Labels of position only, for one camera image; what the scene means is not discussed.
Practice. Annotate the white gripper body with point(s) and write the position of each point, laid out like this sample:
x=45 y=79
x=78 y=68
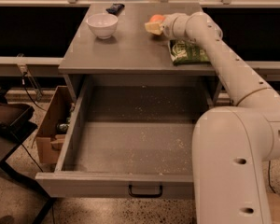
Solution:
x=167 y=27

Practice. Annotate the orange fruit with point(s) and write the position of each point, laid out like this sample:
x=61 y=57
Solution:
x=157 y=17

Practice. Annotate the cardboard box left of cabinet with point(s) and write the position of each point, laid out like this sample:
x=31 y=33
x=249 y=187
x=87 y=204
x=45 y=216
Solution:
x=49 y=139

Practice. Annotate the grey cabinet with top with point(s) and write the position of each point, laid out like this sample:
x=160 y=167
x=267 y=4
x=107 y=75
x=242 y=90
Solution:
x=133 y=67

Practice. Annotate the green snack bag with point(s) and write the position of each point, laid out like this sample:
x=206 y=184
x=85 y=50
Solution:
x=182 y=52

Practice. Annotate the dark blue snack packet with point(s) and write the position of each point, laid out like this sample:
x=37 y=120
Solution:
x=115 y=9

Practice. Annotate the white ceramic bowl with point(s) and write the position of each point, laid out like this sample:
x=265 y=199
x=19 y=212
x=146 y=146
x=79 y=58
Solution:
x=102 y=25

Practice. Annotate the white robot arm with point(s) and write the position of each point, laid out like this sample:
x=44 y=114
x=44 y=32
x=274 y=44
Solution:
x=229 y=143

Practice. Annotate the grey open top drawer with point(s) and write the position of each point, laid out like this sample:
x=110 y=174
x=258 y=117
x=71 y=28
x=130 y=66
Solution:
x=109 y=147

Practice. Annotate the black side table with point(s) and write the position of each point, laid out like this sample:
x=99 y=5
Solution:
x=22 y=199

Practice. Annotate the dark brown tray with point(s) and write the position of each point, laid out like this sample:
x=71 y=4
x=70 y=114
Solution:
x=14 y=117

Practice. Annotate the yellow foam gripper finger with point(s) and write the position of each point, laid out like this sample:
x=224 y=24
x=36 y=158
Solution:
x=153 y=27

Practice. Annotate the black drawer handle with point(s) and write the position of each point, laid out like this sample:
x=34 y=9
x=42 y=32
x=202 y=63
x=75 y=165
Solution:
x=145 y=192

